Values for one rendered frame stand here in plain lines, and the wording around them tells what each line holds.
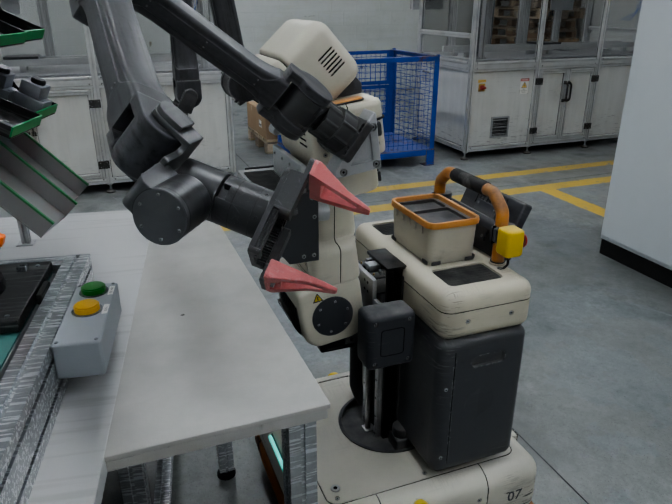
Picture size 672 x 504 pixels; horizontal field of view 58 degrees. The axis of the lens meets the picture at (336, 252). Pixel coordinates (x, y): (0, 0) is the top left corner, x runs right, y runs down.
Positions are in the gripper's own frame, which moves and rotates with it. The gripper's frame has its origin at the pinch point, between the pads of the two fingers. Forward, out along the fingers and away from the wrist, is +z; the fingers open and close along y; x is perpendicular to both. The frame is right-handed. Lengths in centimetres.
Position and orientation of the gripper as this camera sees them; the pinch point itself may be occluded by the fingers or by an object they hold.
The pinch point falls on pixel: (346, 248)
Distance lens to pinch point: 65.9
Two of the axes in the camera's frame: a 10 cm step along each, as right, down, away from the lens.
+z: 9.3, 3.7, -0.7
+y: 3.7, -8.8, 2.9
